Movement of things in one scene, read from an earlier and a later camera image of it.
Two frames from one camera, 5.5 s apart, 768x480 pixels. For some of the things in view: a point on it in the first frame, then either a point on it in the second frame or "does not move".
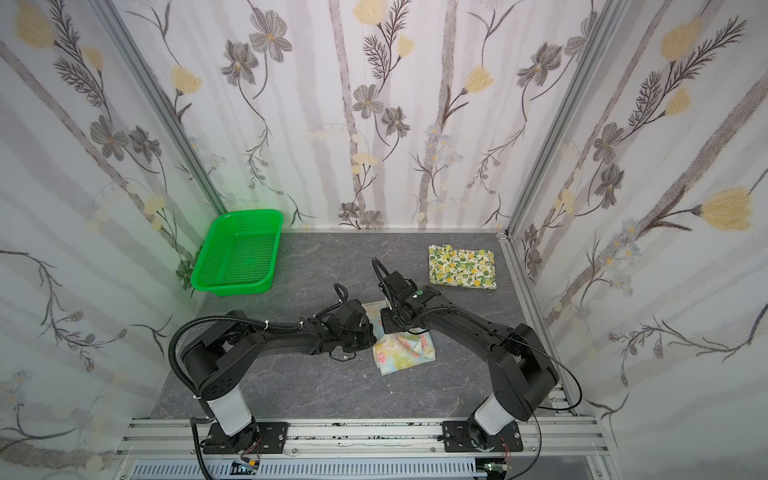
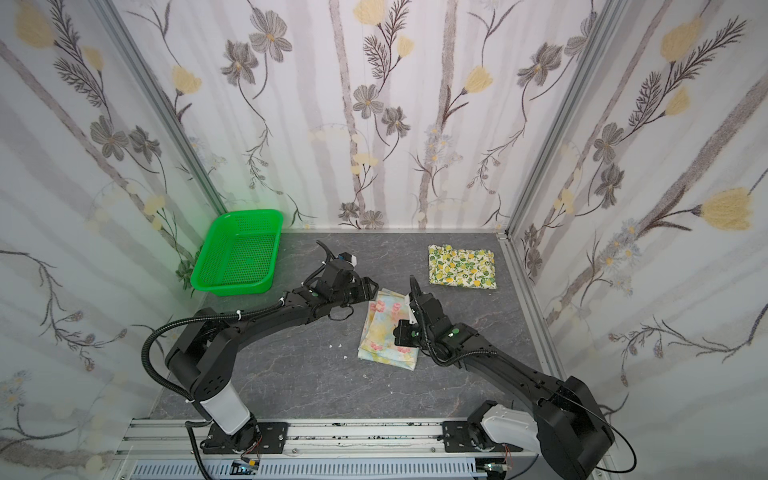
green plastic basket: (238, 254) does not move
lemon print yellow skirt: (470, 268) does not move
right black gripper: (392, 315) -> (420, 303)
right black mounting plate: (456, 438) does not move
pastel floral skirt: (399, 350) does not move
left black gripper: (363, 330) -> (358, 288)
